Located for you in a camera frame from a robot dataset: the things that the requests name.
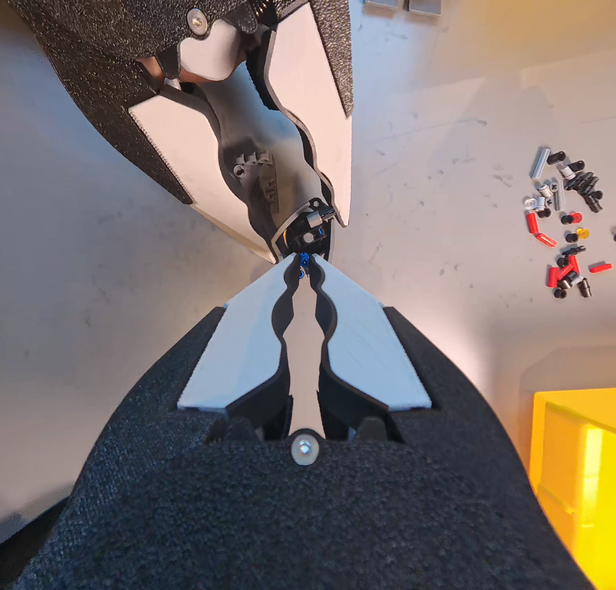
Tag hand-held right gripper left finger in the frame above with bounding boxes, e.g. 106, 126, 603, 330
177, 254, 300, 412

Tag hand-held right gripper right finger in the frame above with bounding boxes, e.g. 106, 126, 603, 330
308, 254, 433, 412

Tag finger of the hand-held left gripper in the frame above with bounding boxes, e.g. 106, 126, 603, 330
260, 2, 354, 229
128, 86, 280, 265

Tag grey toy eye module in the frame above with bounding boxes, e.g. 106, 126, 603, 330
271, 196, 336, 264

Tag pile of small toy pieces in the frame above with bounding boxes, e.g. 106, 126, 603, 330
524, 146, 616, 300

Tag yellow plastic bin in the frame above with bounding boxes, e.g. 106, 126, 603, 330
528, 387, 616, 590

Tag grey desk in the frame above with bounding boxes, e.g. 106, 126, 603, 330
0, 0, 616, 590

